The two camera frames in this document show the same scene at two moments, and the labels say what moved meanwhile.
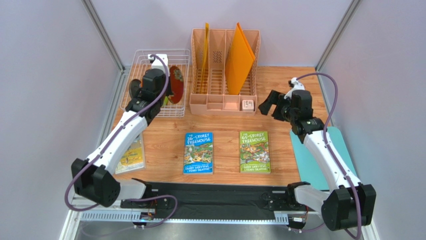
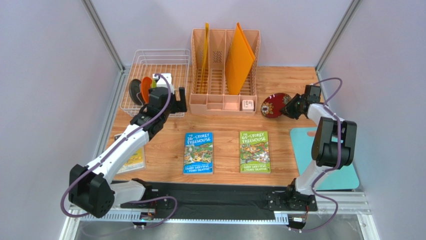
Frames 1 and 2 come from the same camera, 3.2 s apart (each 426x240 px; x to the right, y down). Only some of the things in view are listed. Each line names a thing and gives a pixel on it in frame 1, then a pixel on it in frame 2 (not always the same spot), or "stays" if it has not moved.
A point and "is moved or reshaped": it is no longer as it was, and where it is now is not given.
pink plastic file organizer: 216,99 stays
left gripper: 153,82 → 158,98
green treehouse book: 254,154 stays
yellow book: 134,158 stays
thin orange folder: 206,40 stays
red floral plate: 176,84 is moved or reshaped
